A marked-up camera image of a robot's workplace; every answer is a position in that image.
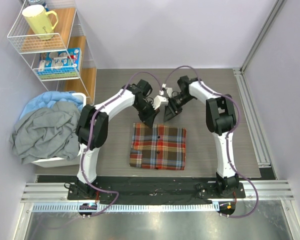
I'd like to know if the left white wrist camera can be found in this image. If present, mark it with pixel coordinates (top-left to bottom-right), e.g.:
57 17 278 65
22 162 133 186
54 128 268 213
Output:
152 90 169 110

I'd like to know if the plaid flannel shirt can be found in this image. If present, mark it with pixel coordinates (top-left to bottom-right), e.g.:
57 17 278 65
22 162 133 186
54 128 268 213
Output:
129 123 187 171

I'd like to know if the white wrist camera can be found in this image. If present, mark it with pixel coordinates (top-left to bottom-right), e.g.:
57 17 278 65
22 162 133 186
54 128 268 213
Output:
152 90 169 110
161 83 173 98

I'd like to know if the yellow mug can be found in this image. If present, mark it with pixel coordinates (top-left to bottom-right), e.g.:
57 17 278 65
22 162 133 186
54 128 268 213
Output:
21 4 59 40

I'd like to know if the purple cable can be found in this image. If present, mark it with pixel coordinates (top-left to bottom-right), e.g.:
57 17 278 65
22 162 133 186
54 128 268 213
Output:
162 65 260 220
79 71 165 218

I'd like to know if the blue picture box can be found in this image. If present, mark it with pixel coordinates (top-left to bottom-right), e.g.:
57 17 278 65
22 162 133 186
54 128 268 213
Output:
34 48 82 80

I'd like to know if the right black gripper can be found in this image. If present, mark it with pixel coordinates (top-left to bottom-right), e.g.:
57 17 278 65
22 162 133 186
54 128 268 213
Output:
164 93 195 122

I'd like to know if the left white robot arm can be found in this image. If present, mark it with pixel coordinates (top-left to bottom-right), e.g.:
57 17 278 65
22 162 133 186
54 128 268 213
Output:
70 79 159 200

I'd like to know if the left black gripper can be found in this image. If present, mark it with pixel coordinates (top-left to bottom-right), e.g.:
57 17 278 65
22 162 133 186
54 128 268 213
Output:
133 99 159 128

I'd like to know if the light blue shirt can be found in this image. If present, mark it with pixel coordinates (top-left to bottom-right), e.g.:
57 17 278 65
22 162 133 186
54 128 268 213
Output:
19 91 87 119

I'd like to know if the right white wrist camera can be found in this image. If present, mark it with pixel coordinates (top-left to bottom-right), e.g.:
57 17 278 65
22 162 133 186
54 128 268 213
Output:
161 83 173 98

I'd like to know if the white laundry basket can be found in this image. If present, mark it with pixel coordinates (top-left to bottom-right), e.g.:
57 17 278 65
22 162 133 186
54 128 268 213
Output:
32 92 87 168

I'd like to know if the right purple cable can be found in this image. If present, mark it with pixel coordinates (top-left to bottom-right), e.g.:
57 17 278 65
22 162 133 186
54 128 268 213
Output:
162 65 260 220

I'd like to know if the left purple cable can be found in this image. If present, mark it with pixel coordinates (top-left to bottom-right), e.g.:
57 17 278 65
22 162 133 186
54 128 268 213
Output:
79 71 165 218

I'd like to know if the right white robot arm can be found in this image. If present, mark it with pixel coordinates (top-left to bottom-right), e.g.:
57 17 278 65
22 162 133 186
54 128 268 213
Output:
163 76 240 198

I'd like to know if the white wire shelf rack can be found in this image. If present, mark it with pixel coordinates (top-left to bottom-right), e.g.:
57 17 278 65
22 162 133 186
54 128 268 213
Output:
7 0 97 104

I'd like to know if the white slotted cable duct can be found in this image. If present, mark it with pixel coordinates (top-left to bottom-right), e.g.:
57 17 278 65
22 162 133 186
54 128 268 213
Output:
32 202 220 213

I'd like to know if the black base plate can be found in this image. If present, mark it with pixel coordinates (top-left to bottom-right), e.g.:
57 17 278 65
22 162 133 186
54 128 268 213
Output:
64 176 246 206

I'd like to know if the aluminium frame rail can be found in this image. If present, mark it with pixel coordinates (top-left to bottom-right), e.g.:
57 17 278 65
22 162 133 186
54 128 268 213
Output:
21 180 294 202

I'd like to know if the grey shirt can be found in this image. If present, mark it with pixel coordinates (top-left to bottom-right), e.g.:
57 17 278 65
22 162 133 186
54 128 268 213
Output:
10 101 81 165

